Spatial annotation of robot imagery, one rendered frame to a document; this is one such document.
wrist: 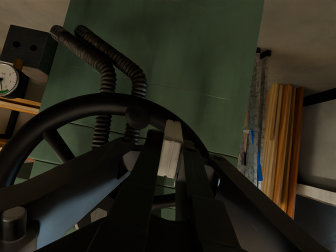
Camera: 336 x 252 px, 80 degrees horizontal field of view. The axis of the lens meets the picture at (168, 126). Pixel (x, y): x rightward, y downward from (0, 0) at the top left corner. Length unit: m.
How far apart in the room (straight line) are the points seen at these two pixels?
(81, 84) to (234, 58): 0.34
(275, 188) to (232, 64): 1.48
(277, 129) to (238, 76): 1.42
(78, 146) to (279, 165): 1.61
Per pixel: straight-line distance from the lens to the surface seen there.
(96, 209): 0.25
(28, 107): 2.75
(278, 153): 1.87
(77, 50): 0.38
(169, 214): 0.45
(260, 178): 1.34
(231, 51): 0.51
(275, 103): 1.89
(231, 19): 0.54
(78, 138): 0.46
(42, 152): 0.50
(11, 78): 0.48
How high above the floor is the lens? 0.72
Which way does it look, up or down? 7 degrees down
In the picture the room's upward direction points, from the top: 168 degrees counter-clockwise
